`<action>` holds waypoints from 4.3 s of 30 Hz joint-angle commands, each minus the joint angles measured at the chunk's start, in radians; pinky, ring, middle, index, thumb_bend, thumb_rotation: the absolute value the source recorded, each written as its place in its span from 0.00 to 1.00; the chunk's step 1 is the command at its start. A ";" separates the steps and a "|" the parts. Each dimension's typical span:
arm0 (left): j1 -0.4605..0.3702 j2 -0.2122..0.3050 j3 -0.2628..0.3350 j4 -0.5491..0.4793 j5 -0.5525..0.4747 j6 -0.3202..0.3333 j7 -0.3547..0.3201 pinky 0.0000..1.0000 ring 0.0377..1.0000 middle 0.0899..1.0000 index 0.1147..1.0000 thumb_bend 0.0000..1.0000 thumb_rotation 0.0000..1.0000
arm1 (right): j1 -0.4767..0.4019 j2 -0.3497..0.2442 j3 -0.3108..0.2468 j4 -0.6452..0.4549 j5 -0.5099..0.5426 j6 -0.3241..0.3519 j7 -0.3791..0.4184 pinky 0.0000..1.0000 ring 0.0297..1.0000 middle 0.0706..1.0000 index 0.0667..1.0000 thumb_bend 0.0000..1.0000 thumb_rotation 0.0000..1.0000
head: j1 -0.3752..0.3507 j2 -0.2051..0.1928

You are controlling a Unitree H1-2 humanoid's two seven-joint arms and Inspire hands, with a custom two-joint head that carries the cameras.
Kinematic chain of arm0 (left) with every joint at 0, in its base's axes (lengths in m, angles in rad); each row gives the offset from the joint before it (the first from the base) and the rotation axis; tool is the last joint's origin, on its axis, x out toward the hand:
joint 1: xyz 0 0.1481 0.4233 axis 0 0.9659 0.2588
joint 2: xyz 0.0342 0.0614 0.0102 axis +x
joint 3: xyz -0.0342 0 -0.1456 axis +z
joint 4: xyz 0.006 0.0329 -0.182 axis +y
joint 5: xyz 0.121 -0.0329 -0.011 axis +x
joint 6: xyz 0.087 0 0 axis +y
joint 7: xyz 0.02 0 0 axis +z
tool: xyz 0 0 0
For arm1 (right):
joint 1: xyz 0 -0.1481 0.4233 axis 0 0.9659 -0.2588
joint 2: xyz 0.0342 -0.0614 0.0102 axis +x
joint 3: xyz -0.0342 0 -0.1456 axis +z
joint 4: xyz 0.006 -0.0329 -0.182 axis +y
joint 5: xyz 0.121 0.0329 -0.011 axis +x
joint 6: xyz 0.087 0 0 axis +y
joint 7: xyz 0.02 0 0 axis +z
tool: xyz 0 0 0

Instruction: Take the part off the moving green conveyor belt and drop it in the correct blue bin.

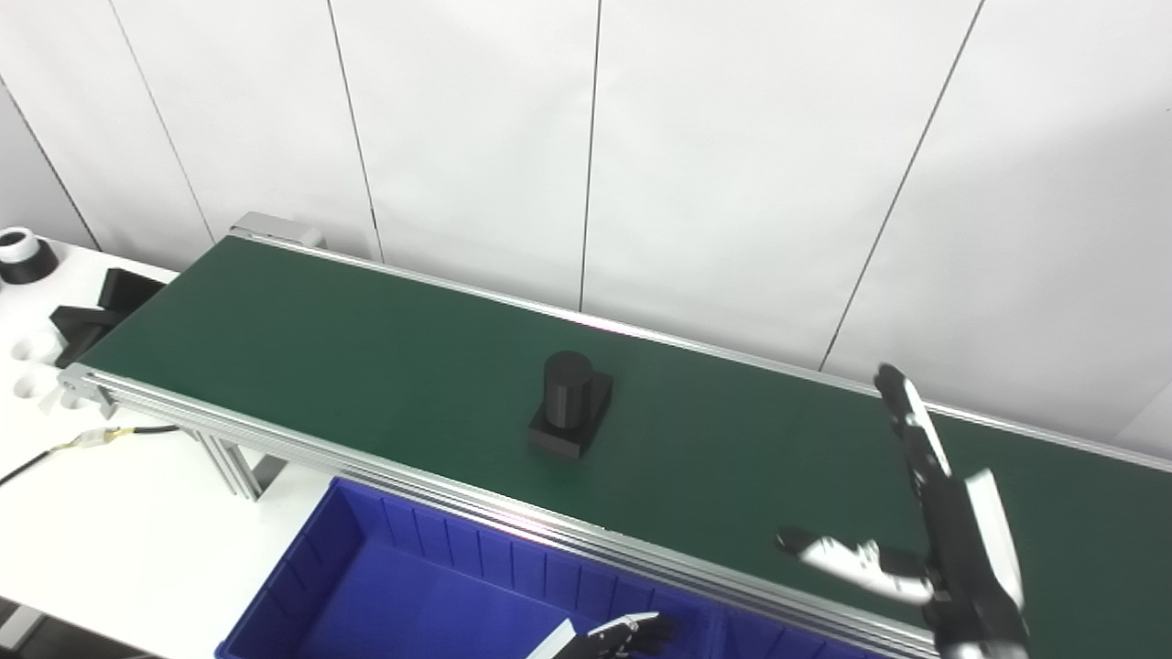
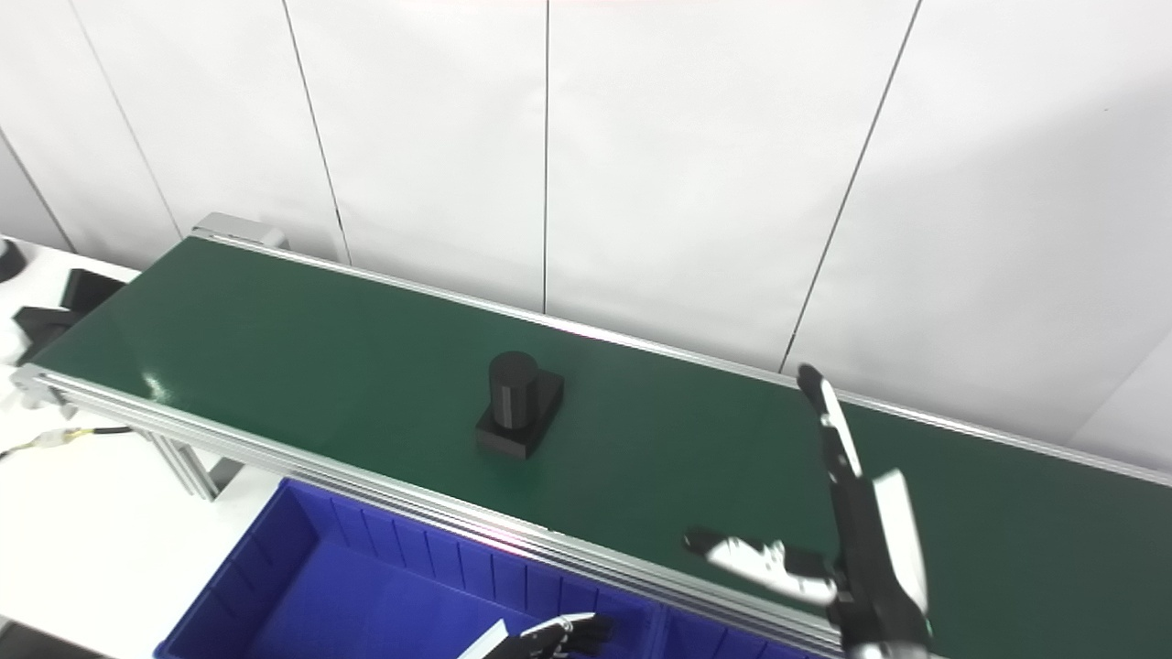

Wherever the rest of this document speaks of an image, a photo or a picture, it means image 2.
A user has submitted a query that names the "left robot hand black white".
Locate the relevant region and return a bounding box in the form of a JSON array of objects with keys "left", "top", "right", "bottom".
[{"left": 458, "top": 611, "right": 616, "bottom": 659}]

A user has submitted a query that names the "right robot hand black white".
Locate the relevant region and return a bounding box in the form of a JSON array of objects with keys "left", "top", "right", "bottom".
[{"left": 682, "top": 363, "right": 935, "bottom": 655}]

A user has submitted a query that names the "black cylinder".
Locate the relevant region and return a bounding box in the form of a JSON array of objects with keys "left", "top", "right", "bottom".
[{"left": 474, "top": 351, "right": 566, "bottom": 461}]

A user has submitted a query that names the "blue plastic bin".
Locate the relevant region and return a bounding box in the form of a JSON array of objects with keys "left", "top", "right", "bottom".
[
  {"left": 655, "top": 609, "right": 825, "bottom": 659},
  {"left": 154, "top": 476, "right": 665, "bottom": 659}
]

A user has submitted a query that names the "green conveyor belt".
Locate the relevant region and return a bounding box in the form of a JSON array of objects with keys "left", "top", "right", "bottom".
[
  {"left": 11, "top": 227, "right": 1172, "bottom": 659},
  {"left": 32, "top": 236, "right": 1172, "bottom": 659}
]

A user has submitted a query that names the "aluminium conveyor leg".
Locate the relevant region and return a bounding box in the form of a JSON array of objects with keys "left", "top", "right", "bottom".
[{"left": 146, "top": 432, "right": 244, "bottom": 502}]

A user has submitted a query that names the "grey conveyor end housing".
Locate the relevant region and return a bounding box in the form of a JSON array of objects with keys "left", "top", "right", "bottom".
[{"left": 192, "top": 212, "right": 289, "bottom": 250}]

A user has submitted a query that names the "black block part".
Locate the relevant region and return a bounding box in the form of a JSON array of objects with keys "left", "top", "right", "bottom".
[{"left": 12, "top": 268, "right": 126, "bottom": 367}]

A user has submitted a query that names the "black cable with white connector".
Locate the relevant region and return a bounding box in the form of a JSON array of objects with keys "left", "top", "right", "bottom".
[{"left": 0, "top": 426, "right": 134, "bottom": 459}]

